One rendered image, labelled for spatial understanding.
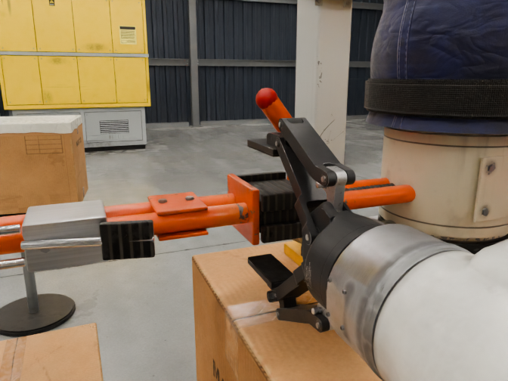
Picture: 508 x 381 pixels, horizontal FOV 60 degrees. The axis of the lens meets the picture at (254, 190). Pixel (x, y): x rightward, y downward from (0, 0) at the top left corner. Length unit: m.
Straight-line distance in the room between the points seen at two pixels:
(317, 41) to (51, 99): 6.45
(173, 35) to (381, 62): 10.75
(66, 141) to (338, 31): 1.25
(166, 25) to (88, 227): 10.83
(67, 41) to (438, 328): 7.60
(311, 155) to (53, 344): 1.06
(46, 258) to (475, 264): 0.34
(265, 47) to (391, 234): 11.74
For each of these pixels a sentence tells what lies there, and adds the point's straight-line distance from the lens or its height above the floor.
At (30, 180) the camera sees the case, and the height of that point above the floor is 0.77.
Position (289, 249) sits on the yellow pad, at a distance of 0.67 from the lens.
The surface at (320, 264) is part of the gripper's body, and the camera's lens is 0.31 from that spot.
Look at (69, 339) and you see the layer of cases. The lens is 1.33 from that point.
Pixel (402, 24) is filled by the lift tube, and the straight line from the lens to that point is 0.54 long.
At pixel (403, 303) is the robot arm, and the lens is 0.24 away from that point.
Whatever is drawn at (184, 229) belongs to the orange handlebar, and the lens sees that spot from 0.44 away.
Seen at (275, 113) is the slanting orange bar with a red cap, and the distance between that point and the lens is 0.47.
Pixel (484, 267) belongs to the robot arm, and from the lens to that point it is 0.23.
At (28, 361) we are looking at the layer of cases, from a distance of 1.28.
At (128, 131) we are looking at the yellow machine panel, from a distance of 7.85.
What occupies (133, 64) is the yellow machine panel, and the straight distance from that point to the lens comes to 7.77.
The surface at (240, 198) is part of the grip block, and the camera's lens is 0.47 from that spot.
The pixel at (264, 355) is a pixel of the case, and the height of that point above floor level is 0.95.
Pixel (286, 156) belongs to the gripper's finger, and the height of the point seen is 1.15.
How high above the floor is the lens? 1.22
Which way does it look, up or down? 14 degrees down
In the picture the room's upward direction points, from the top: straight up
